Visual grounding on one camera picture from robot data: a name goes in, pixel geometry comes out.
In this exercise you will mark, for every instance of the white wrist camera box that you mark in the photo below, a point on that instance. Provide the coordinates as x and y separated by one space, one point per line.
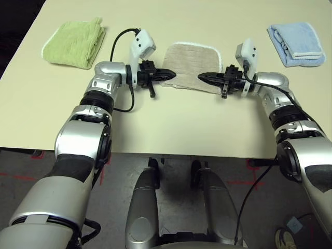
141 41
247 52

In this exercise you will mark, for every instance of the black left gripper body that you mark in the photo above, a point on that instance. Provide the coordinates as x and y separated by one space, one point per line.
145 76

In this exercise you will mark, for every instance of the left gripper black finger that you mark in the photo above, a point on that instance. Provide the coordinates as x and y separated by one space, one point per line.
164 72
164 77

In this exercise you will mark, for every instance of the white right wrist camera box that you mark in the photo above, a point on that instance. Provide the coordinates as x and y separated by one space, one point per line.
247 52

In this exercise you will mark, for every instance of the folded light blue towel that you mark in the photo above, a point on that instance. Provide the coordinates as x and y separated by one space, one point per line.
295 39

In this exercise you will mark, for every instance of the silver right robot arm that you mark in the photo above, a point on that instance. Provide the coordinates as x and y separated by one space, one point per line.
311 155

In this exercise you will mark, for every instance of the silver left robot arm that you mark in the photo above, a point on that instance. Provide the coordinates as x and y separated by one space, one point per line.
77 137

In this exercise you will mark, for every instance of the yellowish grey sneaker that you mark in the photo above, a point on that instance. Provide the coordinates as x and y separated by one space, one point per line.
284 240

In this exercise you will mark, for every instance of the folded green towel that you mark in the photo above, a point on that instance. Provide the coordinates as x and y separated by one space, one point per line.
72 44

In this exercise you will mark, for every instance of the beige towel with white trim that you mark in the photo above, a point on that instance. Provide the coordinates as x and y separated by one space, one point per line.
192 64

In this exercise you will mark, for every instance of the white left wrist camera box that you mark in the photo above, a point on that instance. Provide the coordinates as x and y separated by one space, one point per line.
141 41

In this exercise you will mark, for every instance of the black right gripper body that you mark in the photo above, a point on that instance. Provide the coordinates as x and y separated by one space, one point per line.
234 79

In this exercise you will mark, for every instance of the black foam floor mat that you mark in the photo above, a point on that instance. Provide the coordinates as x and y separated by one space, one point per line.
13 26

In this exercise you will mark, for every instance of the small blue box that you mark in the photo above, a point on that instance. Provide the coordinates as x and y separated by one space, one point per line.
295 224

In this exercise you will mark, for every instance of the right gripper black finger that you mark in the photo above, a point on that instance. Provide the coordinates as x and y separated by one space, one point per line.
214 75
215 81

